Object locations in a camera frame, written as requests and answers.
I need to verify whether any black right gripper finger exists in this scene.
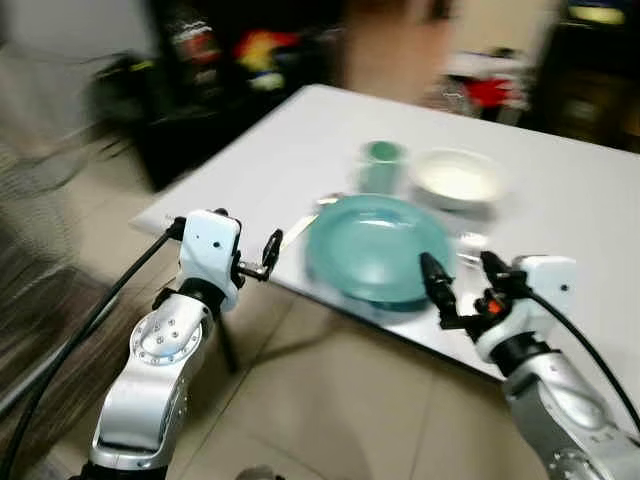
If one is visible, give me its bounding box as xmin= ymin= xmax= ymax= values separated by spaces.
xmin=420 ymin=253 xmax=453 ymax=311
xmin=481 ymin=252 xmax=516 ymax=293

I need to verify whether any teal round plate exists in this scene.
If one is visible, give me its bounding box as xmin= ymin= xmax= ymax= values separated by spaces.
xmin=305 ymin=194 xmax=459 ymax=307

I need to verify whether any black table leg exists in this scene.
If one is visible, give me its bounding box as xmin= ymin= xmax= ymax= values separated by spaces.
xmin=214 ymin=308 xmax=242 ymax=376

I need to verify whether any white ribbed bowl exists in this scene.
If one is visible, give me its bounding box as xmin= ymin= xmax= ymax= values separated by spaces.
xmin=410 ymin=148 xmax=512 ymax=212

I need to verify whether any black cabinet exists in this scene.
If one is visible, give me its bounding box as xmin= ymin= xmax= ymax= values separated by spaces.
xmin=138 ymin=0 xmax=347 ymax=191

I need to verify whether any green cup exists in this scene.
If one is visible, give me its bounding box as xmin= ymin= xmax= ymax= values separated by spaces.
xmin=357 ymin=140 xmax=409 ymax=197

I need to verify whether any red and yellow toy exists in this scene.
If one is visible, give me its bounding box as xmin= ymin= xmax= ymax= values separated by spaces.
xmin=234 ymin=30 xmax=301 ymax=93

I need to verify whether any shiny patterned bag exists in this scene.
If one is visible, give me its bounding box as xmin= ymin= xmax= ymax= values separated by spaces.
xmin=430 ymin=84 xmax=467 ymax=117

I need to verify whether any red cloth item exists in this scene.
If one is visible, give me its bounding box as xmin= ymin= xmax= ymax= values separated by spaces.
xmin=464 ymin=75 xmax=521 ymax=111

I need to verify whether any grey robot leg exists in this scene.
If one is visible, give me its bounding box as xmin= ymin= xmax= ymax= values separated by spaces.
xmin=235 ymin=463 xmax=287 ymax=480

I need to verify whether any white storage rack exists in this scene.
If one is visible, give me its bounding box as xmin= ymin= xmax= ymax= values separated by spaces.
xmin=443 ymin=48 xmax=533 ymax=113

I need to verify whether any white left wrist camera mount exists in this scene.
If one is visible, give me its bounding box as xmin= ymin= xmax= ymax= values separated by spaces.
xmin=178 ymin=209 xmax=244 ymax=312

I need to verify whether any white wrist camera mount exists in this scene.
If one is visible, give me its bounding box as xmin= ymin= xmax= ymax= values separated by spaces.
xmin=478 ymin=256 xmax=578 ymax=363
xmin=178 ymin=209 xmax=244 ymax=312

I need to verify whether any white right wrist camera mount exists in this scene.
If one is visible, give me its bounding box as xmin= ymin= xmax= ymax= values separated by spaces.
xmin=478 ymin=256 xmax=578 ymax=363

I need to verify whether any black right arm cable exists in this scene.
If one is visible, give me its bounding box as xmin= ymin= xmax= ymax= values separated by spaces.
xmin=520 ymin=288 xmax=640 ymax=436

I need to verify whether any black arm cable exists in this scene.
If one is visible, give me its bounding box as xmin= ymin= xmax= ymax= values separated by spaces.
xmin=520 ymin=288 xmax=640 ymax=436
xmin=0 ymin=220 xmax=189 ymax=480

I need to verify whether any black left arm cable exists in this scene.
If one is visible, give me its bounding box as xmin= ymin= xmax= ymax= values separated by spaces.
xmin=0 ymin=220 xmax=189 ymax=480

